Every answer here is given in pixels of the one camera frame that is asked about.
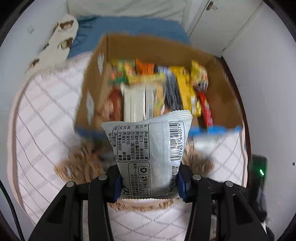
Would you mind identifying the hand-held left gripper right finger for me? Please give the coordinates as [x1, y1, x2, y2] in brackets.
[176, 163, 270, 241]

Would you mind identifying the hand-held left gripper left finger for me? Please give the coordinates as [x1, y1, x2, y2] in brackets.
[29, 165, 123, 241]

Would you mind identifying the silver snack packet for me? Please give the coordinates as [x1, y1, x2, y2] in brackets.
[101, 110, 193, 200]

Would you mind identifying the long red snack packet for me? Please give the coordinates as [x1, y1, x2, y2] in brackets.
[198, 90, 213, 127]

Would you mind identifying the brown snack packet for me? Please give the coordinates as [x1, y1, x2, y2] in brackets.
[98, 85, 124, 121]

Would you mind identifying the white snack packet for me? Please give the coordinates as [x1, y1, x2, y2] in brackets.
[120, 74, 166, 122]

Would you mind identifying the large yellow snack packet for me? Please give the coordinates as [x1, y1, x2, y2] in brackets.
[170, 66, 201, 116]

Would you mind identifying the black long snack packet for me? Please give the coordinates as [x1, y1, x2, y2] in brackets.
[155, 66, 185, 112]

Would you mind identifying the printed cardboard box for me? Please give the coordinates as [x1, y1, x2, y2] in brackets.
[75, 32, 243, 139]

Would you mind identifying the green candy packet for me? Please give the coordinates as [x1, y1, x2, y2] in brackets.
[109, 59, 137, 85]

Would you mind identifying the yellow round-biscuit snack packet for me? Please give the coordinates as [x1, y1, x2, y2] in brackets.
[190, 60, 208, 90]

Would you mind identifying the orange snack packet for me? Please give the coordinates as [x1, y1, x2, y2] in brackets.
[135, 58, 155, 76]

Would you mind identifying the white checked floral quilt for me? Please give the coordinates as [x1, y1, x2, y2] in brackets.
[8, 56, 251, 241]

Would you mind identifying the bear print long pillow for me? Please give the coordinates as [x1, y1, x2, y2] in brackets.
[25, 14, 79, 72]

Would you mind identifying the blue bed sheet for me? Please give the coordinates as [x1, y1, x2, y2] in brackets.
[67, 15, 192, 58]

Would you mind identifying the white door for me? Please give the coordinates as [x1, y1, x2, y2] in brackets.
[185, 0, 264, 56]

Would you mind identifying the black cable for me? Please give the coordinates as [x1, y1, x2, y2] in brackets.
[0, 179, 25, 241]

